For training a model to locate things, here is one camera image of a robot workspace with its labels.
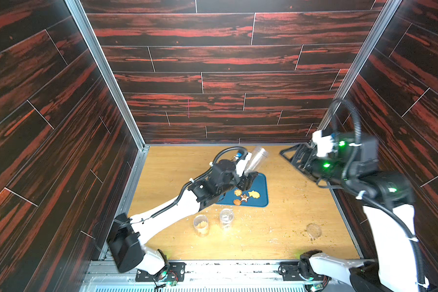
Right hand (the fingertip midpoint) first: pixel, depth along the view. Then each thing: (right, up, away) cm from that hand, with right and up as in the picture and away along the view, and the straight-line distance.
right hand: (290, 156), depth 59 cm
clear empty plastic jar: (-20, -27, +26) cm, 43 cm away
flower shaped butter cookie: (-13, -18, +37) cm, 44 cm away
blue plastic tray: (-1, -15, +41) cm, 43 cm away
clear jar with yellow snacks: (-32, -29, +21) cm, 48 cm away
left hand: (-10, -5, +12) cm, 17 cm away
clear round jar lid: (+21, -35, +26) cm, 48 cm away
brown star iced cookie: (-10, -21, +37) cm, 44 cm away
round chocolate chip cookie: (-14, -23, +34) cm, 44 cm away
